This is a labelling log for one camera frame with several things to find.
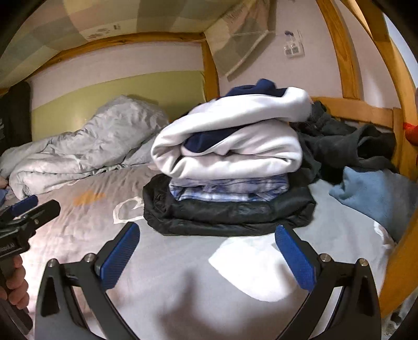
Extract yellow pillow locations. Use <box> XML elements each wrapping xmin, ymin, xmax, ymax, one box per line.
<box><xmin>0</xmin><ymin>0</ymin><xmax>418</xmax><ymax>318</ymax></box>

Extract white and navy varsity jacket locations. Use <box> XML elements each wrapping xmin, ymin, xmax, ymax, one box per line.
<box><xmin>151</xmin><ymin>78</ymin><xmax>312</xmax><ymax>182</ymax></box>

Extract white wall outlet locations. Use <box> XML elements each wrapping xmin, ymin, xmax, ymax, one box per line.
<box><xmin>283</xmin><ymin>29</ymin><xmax>306</xmax><ymax>59</ymax></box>

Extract pale grey duvet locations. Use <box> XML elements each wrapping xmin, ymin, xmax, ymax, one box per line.
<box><xmin>0</xmin><ymin>95</ymin><xmax>170</xmax><ymax>201</ymax></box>

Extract checked folded curtain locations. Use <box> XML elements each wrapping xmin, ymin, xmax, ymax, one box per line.
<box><xmin>206</xmin><ymin>0</ymin><xmax>278</xmax><ymax>81</ymax></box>

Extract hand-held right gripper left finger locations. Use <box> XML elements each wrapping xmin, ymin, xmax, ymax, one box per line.
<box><xmin>33</xmin><ymin>222</ymin><xmax>141</xmax><ymax>340</ymax></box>

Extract person's left hand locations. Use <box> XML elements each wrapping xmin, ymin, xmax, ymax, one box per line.
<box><xmin>0</xmin><ymin>253</ymin><xmax>29</xmax><ymax>307</ymax></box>

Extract blue denim cloth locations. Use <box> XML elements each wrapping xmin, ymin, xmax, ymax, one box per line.
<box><xmin>329</xmin><ymin>167</ymin><xmax>415</xmax><ymax>242</ymax></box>

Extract blue plaid shirt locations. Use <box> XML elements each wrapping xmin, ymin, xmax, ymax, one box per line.
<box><xmin>168</xmin><ymin>173</ymin><xmax>291</xmax><ymax>203</ymax></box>

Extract black puffer jacket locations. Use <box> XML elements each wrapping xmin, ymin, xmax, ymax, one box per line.
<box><xmin>143</xmin><ymin>173</ymin><xmax>317</xmax><ymax>236</ymax></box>

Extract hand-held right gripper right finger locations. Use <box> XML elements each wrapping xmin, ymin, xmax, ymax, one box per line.
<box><xmin>275</xmin><ymin>223</ymin><xmax>382</xmax><ymax>340</ymax></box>

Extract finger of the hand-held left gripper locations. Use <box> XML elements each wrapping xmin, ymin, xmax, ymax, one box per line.
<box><xmin>3</xmin><ymin>195</ymin><xmax>38</xmax><ymax>219</ymax></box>
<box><xmin>19</xmin><ymin>200</ymin><xmax>61</xmax><ymax>227</ymax></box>

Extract dark crumpled clothes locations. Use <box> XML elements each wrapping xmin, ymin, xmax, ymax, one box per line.
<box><xmin>291</xmin><ymin>100</ymin><xmax>400</xmax><ymax>184</ymax></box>

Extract checked canopy cloth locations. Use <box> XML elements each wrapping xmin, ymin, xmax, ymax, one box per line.
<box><xmin>0</xmin><ymin>0</ymin><xmax>210</xmax><ymax>89</ymax></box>

